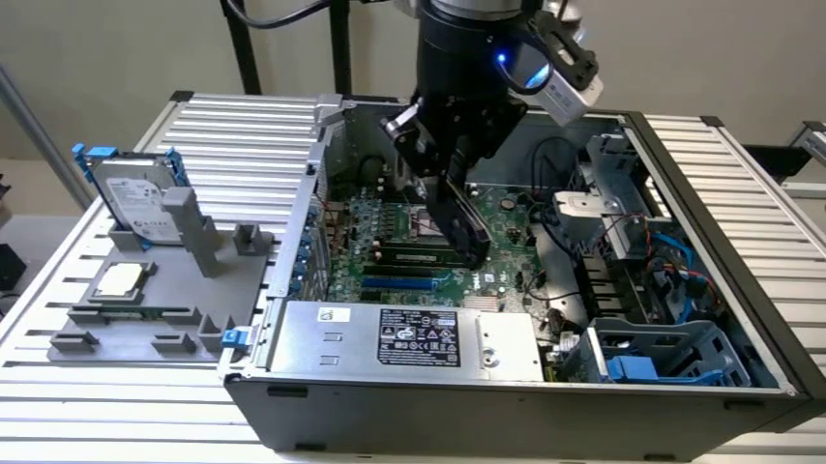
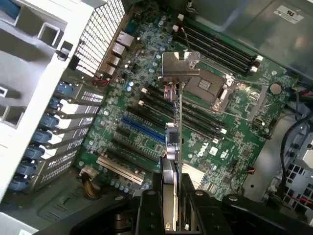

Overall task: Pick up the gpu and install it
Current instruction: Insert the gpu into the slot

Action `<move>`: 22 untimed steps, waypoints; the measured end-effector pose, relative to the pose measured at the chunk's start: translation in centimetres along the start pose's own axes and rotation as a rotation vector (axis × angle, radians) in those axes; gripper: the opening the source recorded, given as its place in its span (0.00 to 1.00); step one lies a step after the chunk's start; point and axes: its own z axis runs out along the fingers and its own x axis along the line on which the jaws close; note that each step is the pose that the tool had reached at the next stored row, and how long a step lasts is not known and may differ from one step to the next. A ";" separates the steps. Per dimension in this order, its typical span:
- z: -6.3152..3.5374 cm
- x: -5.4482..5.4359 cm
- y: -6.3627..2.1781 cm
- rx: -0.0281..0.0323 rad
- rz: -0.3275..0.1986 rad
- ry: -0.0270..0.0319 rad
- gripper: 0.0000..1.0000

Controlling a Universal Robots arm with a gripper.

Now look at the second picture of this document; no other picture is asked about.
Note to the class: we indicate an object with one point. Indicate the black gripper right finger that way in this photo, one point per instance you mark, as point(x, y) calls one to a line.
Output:
point(205, 220)

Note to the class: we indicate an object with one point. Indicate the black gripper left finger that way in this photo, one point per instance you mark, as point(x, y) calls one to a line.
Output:
point(148, 210)

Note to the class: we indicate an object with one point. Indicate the silver finned chipset heatsink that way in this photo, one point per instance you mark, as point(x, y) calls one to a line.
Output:
point(194, 175)

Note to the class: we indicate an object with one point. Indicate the white expansion slot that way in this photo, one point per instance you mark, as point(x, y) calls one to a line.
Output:
point(119, 171)

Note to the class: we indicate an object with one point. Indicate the long black expansion slot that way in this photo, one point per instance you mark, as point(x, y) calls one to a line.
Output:
point(134, 151)
point(146, 117)
point(129, 161)

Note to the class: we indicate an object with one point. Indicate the blue expansion slot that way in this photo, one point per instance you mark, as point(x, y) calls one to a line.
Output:
point(144, 131)

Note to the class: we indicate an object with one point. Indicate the short black expansion slot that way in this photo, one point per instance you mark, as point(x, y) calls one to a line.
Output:
point(123, 132)

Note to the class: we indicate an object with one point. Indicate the black RAM slot white latches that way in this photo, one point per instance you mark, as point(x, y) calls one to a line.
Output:
point(195, 128)
point(220, 42)
point(220, 55)
point(195, 116)

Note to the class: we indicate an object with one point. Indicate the blue slot retainer clip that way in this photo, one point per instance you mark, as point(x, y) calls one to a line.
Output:
point(64, 88)
point(20, 184)
point(41, 136)
point(27, 169)
point(34, 151)
point(55, 104)
point(49, 121)

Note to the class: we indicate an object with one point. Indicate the metal CPU socket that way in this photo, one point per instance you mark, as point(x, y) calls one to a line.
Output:
point(207, 88)

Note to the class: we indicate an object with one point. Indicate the metal USB port block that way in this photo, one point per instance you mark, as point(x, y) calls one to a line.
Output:
point(118, 49)
point(113, 60)
point(109, 69)

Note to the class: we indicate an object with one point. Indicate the green Dell motherboard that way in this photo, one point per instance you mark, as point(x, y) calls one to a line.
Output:
point(151, 61)

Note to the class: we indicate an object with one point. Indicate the round coin cell battery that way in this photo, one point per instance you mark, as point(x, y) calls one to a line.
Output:
point(275, 88)

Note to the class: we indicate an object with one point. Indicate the metal ethernet port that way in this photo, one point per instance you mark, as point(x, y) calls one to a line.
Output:
point(125, 38)

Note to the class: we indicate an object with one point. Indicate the metal mesh fan grille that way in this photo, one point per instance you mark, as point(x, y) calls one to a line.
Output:
point(100, 36)

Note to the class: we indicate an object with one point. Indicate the black case latch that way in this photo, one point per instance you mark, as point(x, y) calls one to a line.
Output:
point(64, 51)

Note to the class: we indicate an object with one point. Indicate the grey open PC case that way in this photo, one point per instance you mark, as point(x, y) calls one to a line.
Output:
point(269, 44)

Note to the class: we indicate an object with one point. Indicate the grey metal power supply box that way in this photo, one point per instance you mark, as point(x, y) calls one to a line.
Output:
point(256, 24)

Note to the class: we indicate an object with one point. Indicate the metal slot cover bracket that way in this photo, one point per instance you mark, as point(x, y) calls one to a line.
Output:
point(71, 137)
point(75, 124)
point(60, 166)
point(91, 94)
point(80, 110)
point(64, 149)

